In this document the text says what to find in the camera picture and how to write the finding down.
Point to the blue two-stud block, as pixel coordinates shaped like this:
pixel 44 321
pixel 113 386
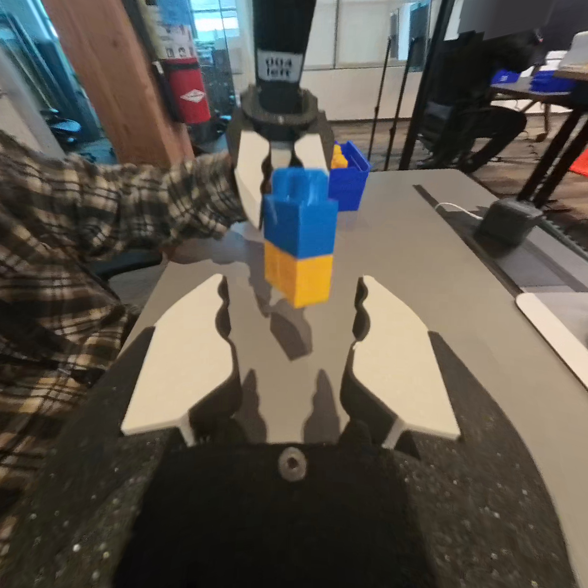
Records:
pixel 298 220

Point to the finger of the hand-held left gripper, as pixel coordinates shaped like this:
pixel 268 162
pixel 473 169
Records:
pixel 250 174
pixel 312 154

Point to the black floor pole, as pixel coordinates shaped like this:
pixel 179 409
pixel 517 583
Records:
pixel 427 69

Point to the red fire extinguisher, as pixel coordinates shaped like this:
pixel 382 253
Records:
pixel 188 92

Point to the person's plaid shirt torso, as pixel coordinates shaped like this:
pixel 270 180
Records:
pixel 46 321

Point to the wooden post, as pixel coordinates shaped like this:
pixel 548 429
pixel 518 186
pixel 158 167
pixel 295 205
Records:
pixel 115 69

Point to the orange traffic cone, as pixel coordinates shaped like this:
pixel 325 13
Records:
pixel 579 163

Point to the small blue storage bin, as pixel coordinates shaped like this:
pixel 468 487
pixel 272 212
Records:
pixel 551 82
pixel 505 76

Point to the dark grey power adapter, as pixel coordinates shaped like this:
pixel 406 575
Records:
pixel 510 220

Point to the yellow two-stud block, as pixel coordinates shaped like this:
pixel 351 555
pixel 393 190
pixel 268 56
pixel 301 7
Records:
pixel 298 275

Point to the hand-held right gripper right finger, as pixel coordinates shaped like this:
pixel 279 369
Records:
pixel 399 372

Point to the white stand with base plate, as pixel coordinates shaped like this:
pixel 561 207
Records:
pixel 551 330

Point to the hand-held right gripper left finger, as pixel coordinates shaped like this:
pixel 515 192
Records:
pixel 183 367

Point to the wooden desk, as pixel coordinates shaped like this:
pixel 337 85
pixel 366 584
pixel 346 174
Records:
pixel 551 96

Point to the pile of yellow and blue blocks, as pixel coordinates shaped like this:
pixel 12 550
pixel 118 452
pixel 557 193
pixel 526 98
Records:
pixel 339 158

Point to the black office chair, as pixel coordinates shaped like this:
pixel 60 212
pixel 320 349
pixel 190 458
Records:
pixel 64 126

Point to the blue plastic bin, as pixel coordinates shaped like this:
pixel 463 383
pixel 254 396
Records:
pixel 349 188

